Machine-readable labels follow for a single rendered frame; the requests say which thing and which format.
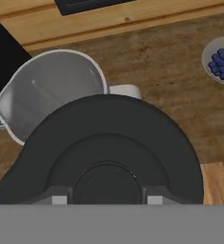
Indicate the black flat panel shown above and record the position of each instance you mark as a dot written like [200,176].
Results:
[91,4]

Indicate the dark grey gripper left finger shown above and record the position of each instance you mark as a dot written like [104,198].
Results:
[59,199]

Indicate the black box-shaped appliance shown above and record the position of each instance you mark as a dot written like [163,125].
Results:
[4,57]

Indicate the heap of blueberries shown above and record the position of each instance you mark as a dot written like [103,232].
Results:
[223,63]

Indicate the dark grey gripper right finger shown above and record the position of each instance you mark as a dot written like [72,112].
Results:
[154,199]

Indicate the grey bowl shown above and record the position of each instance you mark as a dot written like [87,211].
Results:
[208,68]

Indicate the light wooden cutting board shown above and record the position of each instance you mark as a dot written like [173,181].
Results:
[216,184]

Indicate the black round blender lid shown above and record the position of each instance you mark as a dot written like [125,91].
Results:
[113,127]

